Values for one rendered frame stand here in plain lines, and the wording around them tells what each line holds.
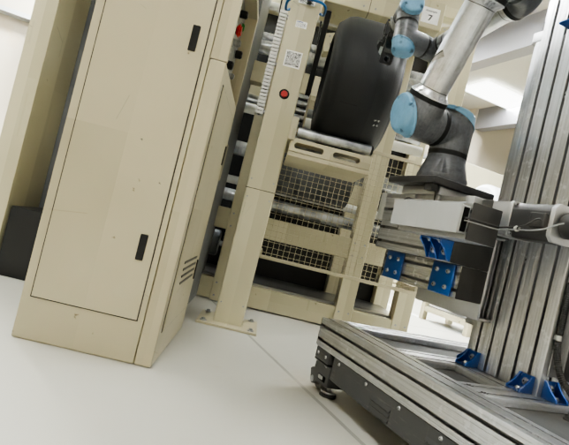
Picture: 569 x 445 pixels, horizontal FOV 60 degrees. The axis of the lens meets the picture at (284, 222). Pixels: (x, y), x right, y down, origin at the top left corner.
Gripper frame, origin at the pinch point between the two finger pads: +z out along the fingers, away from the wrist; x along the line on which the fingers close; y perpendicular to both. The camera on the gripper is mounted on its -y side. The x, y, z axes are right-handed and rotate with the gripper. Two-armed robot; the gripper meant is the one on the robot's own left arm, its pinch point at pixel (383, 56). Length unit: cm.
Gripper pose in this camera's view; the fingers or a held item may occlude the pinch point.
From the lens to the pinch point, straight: 206.8
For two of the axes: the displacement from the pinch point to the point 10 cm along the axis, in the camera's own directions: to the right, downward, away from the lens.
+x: -9.7, -2.4, -0.4
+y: 2.3, -9.6, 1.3
